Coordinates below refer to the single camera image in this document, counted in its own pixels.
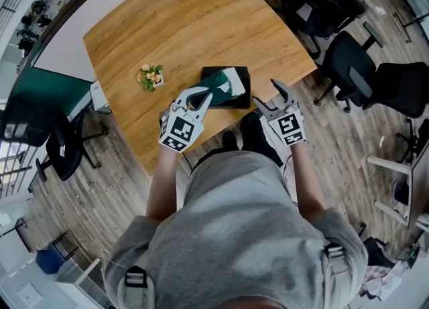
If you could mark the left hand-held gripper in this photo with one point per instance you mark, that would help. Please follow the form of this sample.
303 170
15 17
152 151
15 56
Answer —
182 130

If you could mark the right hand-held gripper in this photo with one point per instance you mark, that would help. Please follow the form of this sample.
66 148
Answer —
289 126

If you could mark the green tissue pack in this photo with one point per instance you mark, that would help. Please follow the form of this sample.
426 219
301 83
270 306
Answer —
214 83

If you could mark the black leather box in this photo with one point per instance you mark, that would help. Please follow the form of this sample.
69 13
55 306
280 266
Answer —
247 83

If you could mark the person's left forearm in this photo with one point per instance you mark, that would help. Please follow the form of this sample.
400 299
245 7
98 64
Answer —
162 180

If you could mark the person's right forearm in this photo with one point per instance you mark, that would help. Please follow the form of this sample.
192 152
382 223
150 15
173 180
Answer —
306 180

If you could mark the black trousers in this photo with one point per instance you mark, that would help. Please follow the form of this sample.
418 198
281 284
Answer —
258 133

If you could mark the potted flower plant white pot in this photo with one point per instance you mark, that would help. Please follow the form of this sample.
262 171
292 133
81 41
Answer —
151 76

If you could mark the black headrest office chair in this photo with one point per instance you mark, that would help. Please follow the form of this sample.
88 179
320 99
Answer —
348 63

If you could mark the white drawer cabinet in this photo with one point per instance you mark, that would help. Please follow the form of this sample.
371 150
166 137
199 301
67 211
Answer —
99 96

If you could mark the grey t-shirt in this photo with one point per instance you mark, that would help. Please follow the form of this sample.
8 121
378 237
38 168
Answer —
234 217

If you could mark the wooden table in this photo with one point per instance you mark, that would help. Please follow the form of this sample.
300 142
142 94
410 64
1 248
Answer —
63 56

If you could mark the green partition panel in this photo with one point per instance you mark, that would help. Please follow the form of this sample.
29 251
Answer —
50 90

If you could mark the black bag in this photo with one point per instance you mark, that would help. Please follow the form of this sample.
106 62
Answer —
378 254

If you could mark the black metal stool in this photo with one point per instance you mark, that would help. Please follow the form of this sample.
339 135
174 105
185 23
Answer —
63 247

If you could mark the crumpled white cloth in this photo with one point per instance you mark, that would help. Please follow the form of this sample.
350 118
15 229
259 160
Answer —
388 281

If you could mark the white shelf unit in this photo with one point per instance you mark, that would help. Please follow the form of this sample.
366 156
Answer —
77 277

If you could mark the blue chair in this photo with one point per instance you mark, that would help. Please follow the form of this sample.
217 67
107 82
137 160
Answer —
48 260

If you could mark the white frame desk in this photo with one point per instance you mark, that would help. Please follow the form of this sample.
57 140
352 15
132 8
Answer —
419 180

